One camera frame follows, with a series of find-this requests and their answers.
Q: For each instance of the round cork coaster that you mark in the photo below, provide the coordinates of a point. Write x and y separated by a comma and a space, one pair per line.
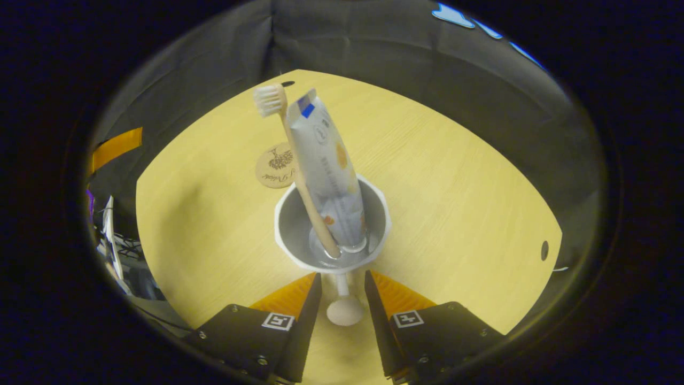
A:
272, 171

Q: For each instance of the wooden toothbrush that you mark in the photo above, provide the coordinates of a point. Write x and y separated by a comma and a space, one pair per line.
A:
299, 176

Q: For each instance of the white thin panel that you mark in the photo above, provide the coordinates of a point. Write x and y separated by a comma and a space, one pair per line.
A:
111, 235

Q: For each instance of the white cup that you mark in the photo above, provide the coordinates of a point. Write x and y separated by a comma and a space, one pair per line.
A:
294, 230

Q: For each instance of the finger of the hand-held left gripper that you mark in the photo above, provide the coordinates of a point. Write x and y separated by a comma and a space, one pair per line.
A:
117, 145

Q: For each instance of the black backdrop cloth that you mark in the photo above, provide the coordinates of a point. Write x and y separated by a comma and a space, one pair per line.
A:
401, 53

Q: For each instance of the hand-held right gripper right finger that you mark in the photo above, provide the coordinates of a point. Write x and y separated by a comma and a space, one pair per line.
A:
382, 326

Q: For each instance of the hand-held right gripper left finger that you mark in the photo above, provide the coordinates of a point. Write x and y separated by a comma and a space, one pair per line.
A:
304, 331

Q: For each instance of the white toothpaste tube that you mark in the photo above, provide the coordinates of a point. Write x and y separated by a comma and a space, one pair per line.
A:
326, 160

